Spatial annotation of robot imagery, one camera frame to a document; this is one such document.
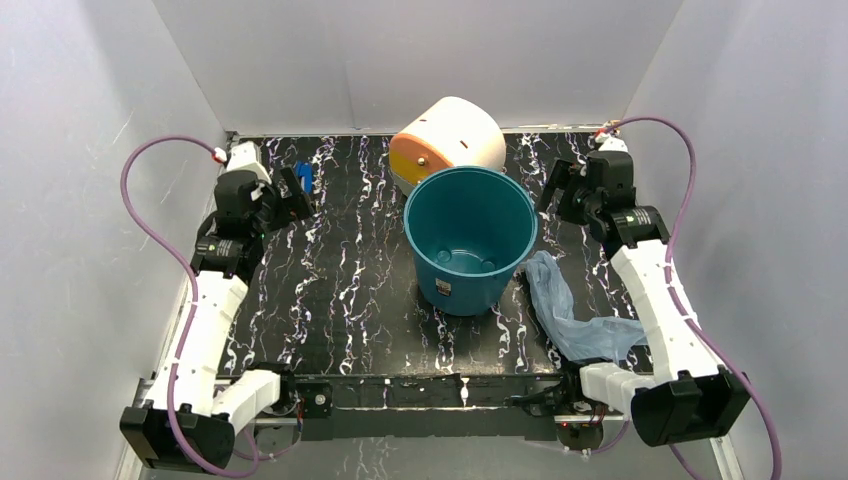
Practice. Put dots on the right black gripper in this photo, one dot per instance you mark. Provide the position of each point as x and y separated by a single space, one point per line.
561 177

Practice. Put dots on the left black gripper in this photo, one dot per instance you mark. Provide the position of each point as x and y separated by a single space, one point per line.
299 199

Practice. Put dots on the teal plastic trash bin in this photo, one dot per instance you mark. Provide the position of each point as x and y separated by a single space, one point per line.
469 228

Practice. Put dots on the light blue plastic bag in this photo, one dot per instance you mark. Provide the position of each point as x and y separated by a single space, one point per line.
607 337

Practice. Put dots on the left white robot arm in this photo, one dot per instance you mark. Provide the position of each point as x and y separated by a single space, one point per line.
187 421

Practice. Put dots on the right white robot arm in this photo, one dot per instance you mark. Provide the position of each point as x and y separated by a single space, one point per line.
691 394

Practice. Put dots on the blue stapler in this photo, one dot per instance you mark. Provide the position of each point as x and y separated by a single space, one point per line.
305 176

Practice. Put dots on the white drawer box orange front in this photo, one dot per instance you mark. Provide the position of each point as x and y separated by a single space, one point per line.
452 132

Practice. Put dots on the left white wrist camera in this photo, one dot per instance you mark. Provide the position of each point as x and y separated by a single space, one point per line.
246 156

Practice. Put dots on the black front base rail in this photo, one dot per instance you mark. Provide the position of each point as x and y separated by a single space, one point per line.
535 407

